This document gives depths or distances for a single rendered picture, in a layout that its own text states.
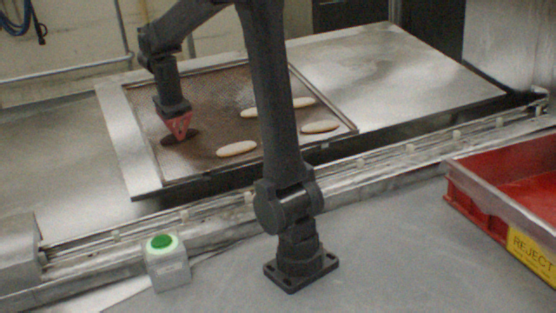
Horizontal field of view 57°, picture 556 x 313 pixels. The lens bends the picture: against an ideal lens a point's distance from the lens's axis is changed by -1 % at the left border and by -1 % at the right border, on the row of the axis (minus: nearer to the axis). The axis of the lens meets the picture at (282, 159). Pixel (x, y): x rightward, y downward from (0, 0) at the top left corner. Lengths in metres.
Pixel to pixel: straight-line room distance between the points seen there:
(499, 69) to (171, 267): 1.08
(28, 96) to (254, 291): 4.05
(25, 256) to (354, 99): 0.90
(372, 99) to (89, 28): 3.53
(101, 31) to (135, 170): 3.54
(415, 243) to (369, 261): 0.10
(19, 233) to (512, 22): 1.29
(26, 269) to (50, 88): 3.87
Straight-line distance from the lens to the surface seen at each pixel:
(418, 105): 1.45
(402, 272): 0.96
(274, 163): 0.85
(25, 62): 4.75
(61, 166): 1.55
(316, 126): 1.30
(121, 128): 1.39
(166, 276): 0.96
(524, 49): 1.54
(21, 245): 1.04
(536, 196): 1.21
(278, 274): 0.94
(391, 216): 1.10
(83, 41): 4.72
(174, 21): 1.05
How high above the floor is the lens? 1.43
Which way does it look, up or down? 27 degrees down
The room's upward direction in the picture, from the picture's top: 6 degrees counter-clockwise
